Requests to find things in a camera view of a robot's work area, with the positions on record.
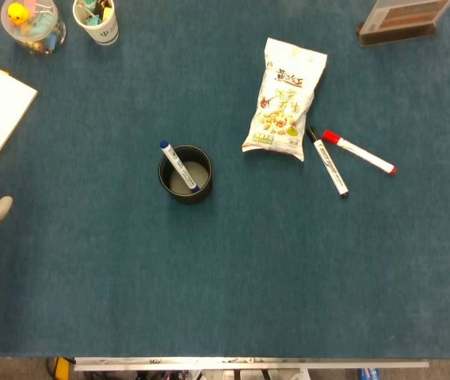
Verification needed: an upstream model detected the black round pen cup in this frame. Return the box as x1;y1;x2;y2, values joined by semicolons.
158;145;213;206

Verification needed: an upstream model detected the black capped white marker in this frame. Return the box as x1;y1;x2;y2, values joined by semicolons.
307;126;349;197

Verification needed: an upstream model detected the red capped white marker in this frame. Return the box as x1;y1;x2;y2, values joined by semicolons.
322;129;398;175

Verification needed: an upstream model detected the clear jar of binder clips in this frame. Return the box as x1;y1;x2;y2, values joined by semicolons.
0;0;67;55

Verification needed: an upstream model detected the yellow rubber duck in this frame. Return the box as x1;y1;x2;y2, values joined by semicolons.
7;2;31;27

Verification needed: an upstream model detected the white paper cup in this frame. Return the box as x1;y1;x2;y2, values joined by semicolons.
72;0;120;47

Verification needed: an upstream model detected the blue capped white marker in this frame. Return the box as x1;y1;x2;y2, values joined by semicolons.
159;139;201;194

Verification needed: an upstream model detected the yellow object under table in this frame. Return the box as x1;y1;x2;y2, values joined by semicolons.
53;357;74;379

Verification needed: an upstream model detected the white peanut snack bag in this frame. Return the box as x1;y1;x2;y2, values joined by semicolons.
242;37;328;162

